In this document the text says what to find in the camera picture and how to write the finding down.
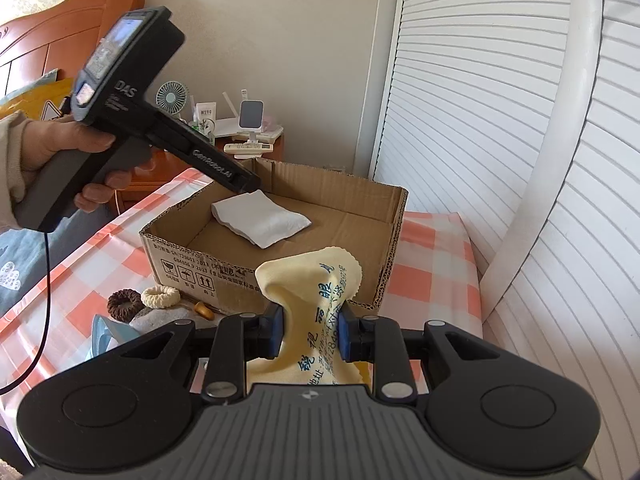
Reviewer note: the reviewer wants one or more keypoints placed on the white remote control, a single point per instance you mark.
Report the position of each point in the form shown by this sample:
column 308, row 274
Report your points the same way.
column 247, row 147

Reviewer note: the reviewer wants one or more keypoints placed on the cardboard box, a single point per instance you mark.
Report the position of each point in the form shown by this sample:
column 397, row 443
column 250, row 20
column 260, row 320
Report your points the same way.
column 200, row 270

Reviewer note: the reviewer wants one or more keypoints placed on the white tube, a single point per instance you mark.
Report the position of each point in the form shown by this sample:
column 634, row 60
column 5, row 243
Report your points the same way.
column 205, row 110

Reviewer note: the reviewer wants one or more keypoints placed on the white cloth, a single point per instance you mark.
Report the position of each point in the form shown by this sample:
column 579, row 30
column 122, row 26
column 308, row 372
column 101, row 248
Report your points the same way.
column 260, row 220

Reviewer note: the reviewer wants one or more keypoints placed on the blue face mask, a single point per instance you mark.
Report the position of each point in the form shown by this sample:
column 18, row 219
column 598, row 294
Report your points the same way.
column 107, row 332

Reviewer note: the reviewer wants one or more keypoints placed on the wooden nightstand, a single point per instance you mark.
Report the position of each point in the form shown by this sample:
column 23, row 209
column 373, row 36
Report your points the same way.
column 165, row 171

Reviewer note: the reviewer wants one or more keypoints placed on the brown scrunchie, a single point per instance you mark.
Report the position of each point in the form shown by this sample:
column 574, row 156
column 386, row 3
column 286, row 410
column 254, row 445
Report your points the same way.
column 116, row 306

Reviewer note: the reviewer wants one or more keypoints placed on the person's left forearm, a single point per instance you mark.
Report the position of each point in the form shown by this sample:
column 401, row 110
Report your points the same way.
column 10, row 170

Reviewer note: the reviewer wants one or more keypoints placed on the small green desk fan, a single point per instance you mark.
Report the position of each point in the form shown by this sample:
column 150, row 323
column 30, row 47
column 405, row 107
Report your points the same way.
column 172, row 95

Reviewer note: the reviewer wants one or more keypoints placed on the white louvered wardrobe door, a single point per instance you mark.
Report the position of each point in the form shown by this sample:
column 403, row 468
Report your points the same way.
column 450, row 85

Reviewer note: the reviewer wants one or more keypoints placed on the yellow lens cloth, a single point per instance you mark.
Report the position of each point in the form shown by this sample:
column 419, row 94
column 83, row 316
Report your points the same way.
column 310, row 310

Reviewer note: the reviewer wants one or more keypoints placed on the small orange cap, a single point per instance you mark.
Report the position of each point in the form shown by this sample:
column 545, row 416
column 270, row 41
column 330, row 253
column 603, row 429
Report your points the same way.
column 204, row 310

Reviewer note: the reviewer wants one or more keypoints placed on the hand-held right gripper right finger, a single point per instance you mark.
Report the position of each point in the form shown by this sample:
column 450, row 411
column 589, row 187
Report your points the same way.
column 344, row 332

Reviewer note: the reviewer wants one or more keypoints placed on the person's left hand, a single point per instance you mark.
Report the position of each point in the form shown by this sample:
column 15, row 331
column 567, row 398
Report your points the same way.
column 65, row 137

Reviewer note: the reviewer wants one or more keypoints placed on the white router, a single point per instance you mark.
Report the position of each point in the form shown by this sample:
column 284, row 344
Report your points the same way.
column 227, row 132

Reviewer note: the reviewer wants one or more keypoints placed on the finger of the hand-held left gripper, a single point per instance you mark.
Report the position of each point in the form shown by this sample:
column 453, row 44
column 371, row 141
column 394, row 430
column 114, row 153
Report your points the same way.
column 247, row 183

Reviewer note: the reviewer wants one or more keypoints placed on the grey cloth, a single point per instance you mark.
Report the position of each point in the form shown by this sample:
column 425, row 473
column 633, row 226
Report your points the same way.
column 160, row 318

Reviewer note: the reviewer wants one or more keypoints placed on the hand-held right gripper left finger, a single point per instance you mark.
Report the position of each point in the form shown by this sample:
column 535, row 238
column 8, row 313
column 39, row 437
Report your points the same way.
column 278, row 331

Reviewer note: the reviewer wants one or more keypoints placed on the checked tablecloth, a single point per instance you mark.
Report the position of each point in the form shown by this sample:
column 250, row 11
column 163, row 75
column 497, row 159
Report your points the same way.
column 430, row 280

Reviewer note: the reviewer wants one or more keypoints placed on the white phone stand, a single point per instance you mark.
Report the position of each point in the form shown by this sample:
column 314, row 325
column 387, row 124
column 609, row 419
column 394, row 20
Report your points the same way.
column 251, row 112

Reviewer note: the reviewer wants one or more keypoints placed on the yellow printed bag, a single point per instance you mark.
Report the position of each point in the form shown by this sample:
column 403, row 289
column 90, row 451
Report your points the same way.
column 40, row 99

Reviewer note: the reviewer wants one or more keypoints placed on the blue bed sheet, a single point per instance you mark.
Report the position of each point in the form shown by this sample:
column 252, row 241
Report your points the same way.
column 20, row 260

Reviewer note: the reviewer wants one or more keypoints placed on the cream scrunchie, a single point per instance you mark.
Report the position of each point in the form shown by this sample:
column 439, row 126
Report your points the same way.
column 150, row 299

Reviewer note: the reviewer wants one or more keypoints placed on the wooden headboard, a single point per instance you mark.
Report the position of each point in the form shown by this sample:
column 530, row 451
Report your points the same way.
column 60, row 25

